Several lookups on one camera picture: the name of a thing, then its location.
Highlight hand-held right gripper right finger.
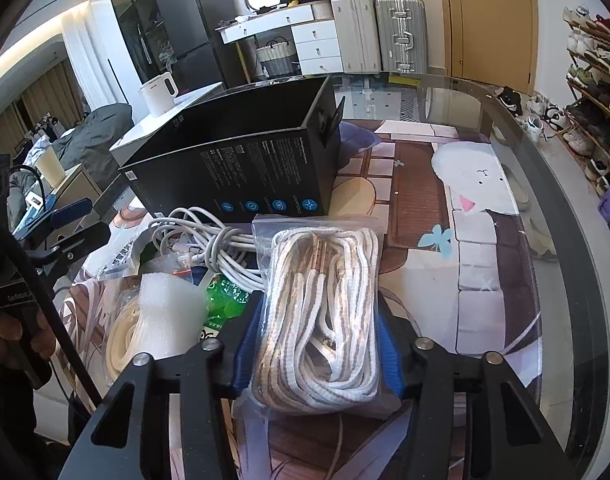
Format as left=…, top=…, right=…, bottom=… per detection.
left=377, top=290, right=566, bottom=480

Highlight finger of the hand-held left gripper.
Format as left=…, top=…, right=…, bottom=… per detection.
left=27, top=222, right=112, bottom=273
left=15, top=199, right=93, bottom=241

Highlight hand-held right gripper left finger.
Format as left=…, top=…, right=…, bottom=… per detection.
left=59, top=290, right=266, bottom=480

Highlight clear printed plastic bag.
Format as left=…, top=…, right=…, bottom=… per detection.
left=97, top=237, right=158, bottom=281

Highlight green printed packet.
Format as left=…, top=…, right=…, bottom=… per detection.
left=200, top=277, right=253, bottom=343

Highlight bag of white shoelaces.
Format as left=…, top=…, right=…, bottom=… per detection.
left=232, top=212, right=403, bottom=421

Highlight white foam piece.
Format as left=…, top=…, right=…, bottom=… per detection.
left=135, top=272, right=208, bottom=361

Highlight bag of cream laces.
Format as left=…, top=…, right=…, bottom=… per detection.
left=102, top=290, right=150, bottom=386

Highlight white cable bundle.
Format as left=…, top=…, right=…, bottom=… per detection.
left=147, top=205, right=266, bottom=291

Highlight black cardboard box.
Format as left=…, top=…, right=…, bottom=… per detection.
left=119, top=76, right=347, bottom=223

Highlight dark grey cloth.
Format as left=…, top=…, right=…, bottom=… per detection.
left=52, top=102, right=134, bottom=166

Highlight white grey side table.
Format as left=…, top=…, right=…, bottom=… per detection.
left=109, top=81, right=226, bottom=166

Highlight beige curtain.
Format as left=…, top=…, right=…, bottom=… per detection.
left=12, top=57, right=86, bottom=126

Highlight white electric kettle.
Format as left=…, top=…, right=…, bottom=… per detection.
left=137, top=72, right=177, bottom=117

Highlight white sheer curtain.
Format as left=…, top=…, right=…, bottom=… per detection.
left=62, top=0, right=123, bottom=111

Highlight printed cartoon table mat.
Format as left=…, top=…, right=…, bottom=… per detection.
left=50, top=120, right=543, bottom=480

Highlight dark glass cabinet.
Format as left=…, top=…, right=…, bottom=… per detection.
left=106, top=0, right=168, bottom=81

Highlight black fridge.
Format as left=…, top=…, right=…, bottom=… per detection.
left=156, top=0, right=246, bottom=93

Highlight wicker basket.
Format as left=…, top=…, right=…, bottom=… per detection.
left=255, top=37, right=296, bottom=78

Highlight scattered sneakers pile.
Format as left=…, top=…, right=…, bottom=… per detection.
left=494, top=85, right=572, bottom=145

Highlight white vanity desk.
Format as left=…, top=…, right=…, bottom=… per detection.
left=216, top=2, right=346, bottom=83

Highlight silver suitcase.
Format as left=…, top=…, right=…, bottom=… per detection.
left=374, top=0, right=430, bottom=76

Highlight rows of assorted shoes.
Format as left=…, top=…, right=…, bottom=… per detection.
left=562, top=5, right=610, bottom=198

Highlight white suitcase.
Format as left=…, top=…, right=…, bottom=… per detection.
left=330, top=0, right=383, bottom=77

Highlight wooden door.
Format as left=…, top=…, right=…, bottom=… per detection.
left=437, top=0, right=538, bottom=95

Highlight wooden shoe rack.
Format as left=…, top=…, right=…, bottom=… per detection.
left=562, top=5, right=610, bottom=201

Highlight black cable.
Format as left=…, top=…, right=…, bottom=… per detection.
left=0, top=205, right=103, bottom=411

